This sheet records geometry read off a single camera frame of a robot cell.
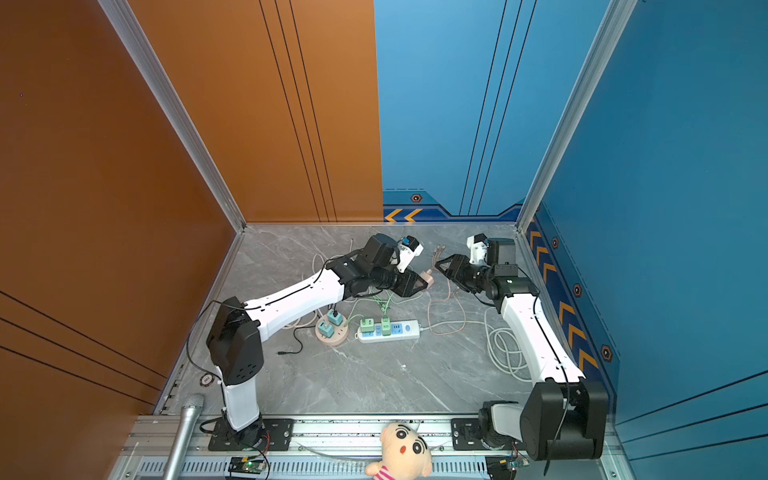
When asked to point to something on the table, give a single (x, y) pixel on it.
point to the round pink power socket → (340, 331)
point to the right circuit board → (504, 467)
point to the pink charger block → (427, 277)
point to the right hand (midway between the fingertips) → (438, 267)
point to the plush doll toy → (405, 455)
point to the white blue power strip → (399, 331)
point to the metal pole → (190, 413)
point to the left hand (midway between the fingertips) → (424, 280)
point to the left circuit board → (246, 465)
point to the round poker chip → (206, 379)
